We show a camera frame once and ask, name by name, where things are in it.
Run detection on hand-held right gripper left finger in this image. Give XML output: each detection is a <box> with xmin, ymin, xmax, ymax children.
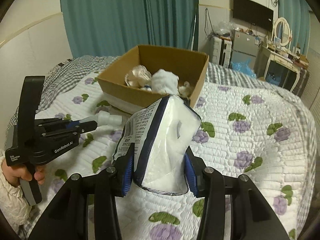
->
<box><xmin>27</xmin><ymin>152</ymin><xmax>135</xmax><ymax>240</ymax></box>

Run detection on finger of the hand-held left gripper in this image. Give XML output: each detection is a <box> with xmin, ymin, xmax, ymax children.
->
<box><xmin>35</xmin><ymin>117</ymin><xmax>84</xmax><ymax>130</ymax></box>
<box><xmin>41</xmin><ymin>120</ymin><xmax>98</xmax><ymax>138</ymax></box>

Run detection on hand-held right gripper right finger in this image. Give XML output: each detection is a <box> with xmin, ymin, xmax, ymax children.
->
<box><xmin>184</xmin><ymin>146</ymin><xmax>298</xmax><ymax>240</ymax></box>

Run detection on light blue tissue pack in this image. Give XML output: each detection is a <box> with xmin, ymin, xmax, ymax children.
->
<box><xmin>79</xmin><ymin>112</ymin><xmax>123</xmax><ymax>127</ymax></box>

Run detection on cotton pad pack dark edge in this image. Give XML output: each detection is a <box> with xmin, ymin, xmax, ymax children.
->
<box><xmin>111</xmin><ymin>94</ymin><xmax>202</xmax><ymax>195</ymax></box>

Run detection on brown cardboard box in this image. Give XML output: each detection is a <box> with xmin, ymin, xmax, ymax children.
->
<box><xmin>97</xmin><ymin>44</ymin><xmax>210</xmax><ymax>114</ymax></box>

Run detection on cream sock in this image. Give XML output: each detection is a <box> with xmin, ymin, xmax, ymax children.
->
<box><xmin>124</xmin><ymin>65</ymin><xmax>152</xmax><ymax>88</ymax></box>

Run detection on person's left forearm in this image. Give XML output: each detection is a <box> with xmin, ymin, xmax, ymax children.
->
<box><xmin>0</xmin><ymin>149</ymin><xmax>32</xmax><ymax>227</ymax></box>

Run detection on person's left hand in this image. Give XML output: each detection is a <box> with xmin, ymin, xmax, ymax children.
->
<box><xmin>1</xmin><ymin>164</ymin><xmax>46</xmax><ymax>188</ymax></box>

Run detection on white floral quilt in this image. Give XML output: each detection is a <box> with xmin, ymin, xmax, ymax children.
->
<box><xmin>32</xmin><ymin>71</ymin><xmax>313</xmax><ymax>240</ymax></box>
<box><xmin>5</xmin><ymin>55</ymin><xmax>315</xmax><ymax>240</ymax></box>

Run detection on teal curtain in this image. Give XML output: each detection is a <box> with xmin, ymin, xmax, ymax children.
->
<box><xmin>60</xmin><ymin>0</ymin><xmax>150</xmax><ymax>58</ymax></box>
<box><xmin>279</xmin><ymin>0</ymin><xmax>310</xmax><ymax>48</ymax></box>
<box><xmin>142</xmin><ymin>0</ymin><xmax>199</xmax><ymax>52</ymax></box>

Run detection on blue plastic bag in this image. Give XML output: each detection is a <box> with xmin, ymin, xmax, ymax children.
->
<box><xmin>231</xmin><ymin>59</ymin><xmax>257</xmax><ymax>78</ymax></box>

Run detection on white suitcase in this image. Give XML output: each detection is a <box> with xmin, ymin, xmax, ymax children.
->
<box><xmin>209</xmin><ymin>35</ymin><xmax>233</xmax><ymax>68</ymax></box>

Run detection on small silver fridge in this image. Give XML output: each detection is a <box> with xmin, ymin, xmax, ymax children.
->
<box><xmin>231</xmin><ymin>29</ymin><xmax>260</xmax><ymax>63</ymax></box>

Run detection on white dressing table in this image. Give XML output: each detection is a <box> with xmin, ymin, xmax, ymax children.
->
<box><xmin>260</xmin><ymin>45</ymin><xmax>309</xmax><ymax>94</ymax></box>

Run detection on white pole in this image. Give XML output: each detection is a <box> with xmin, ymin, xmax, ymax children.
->
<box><xmin>191</xmin><ymin>12</ymin><xmax>197</xmax><ymax>50</ymax></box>

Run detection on dark suitcase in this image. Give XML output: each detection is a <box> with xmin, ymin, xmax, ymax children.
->
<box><xmin>287</xmin><ymin>67</ymin><xmax>309</xmax><ymax>94</ymax></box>

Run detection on clear plastic bag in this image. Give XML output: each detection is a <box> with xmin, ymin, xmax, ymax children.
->
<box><xmin>216</xmin><ymin>21</ymin><xmax>235</xmax><ymax>37</ymax></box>

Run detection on white oval mirror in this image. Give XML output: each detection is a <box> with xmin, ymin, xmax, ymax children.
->
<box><xmin>272</xmin><ymin>17</ymin><xmax>293</xmax><ymax>47</ymax></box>

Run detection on wall cable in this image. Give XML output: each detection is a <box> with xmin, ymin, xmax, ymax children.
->
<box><xmin>205</xmin><ymin>7</ymin><xmax>215</xmax><ymax>39</ymax></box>

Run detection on black wall television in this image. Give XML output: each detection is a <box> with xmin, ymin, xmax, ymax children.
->
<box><xmin>232</xmin><ymin>0</ymin><xmax>274</xmax><ymax>32</ymax></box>

